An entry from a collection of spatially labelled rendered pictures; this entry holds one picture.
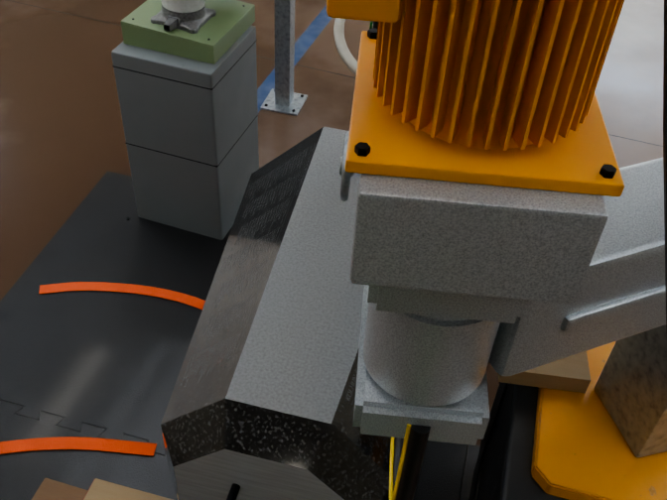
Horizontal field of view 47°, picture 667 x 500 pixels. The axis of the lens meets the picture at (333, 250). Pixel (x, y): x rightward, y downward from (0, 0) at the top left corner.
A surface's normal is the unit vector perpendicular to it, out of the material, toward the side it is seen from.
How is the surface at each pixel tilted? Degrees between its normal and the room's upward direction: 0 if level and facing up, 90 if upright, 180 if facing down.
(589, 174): 0
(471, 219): 90
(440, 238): 90
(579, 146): 0
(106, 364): 0
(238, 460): 90
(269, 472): 90
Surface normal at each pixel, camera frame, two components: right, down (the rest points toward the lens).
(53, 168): 0.05, -0.73
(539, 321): 0.38, 0.65
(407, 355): -0.45, 0.59
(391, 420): -0.08, 0.68
